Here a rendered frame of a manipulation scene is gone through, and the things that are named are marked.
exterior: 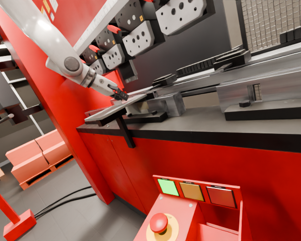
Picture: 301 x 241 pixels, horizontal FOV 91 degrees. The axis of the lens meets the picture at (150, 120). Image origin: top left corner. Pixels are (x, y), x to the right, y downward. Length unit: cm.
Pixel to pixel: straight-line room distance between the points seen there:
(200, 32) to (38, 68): 126
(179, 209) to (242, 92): 36
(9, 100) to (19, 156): 244
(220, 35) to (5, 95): 159
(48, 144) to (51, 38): 344
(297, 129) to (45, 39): 69
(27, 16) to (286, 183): 85
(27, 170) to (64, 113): 228
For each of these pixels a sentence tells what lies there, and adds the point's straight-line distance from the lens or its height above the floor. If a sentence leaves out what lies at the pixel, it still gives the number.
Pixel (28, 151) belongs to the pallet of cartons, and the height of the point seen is 53.
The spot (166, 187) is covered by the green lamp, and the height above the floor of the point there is 81.
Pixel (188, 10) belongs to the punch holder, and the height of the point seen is 120.
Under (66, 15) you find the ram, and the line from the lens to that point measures 111.
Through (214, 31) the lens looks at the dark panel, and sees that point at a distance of 107.
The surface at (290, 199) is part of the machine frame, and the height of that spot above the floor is 69.
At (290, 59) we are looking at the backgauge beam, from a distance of 75.
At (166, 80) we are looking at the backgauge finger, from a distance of 90.
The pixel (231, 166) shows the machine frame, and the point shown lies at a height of 76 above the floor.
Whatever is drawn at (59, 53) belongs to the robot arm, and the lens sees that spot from 58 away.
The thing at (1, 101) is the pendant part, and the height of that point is 129.
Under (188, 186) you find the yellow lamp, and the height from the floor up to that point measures 83.
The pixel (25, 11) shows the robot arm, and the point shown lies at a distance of 68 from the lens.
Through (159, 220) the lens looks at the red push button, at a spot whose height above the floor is 81.
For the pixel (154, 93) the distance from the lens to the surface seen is 71.
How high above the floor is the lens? 108
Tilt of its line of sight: 17 degrees down
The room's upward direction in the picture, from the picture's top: 22 degrees counter-clockwise
